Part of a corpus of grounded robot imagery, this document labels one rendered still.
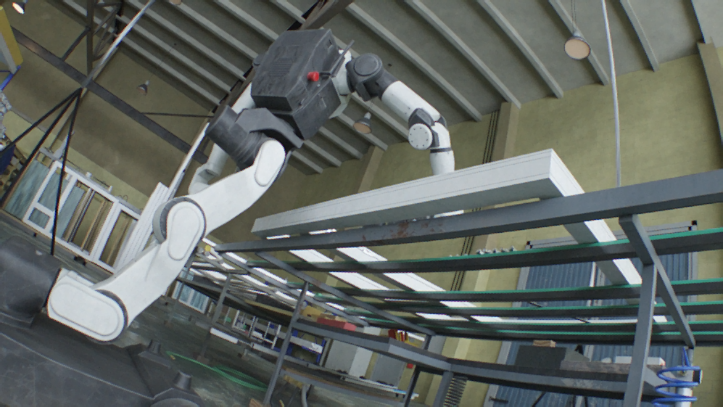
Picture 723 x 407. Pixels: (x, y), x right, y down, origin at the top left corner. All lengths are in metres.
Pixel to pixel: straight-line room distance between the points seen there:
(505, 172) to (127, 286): 0.95
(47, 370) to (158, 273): 0.40
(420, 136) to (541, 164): 0.49
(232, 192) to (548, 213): 0.82
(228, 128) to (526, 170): 0.81
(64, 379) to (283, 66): 1.08
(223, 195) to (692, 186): 1.12
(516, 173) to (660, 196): 0.33
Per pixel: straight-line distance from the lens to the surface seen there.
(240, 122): 1.22
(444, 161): 1.25
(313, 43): 1.33
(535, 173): 0.84
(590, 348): 7.67
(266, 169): 1.21
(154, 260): 1.08
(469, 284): 9.33
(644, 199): 0.77
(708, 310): 1.53
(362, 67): 1.31
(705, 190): 0.75
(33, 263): 1.08
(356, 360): 11.05
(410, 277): 1.89
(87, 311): 1.05
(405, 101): 1.28
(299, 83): 1.25
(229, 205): 1.18
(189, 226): 1.08
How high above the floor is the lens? 0.44
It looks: 24 degrees up
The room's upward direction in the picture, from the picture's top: 19 degrees clockwise
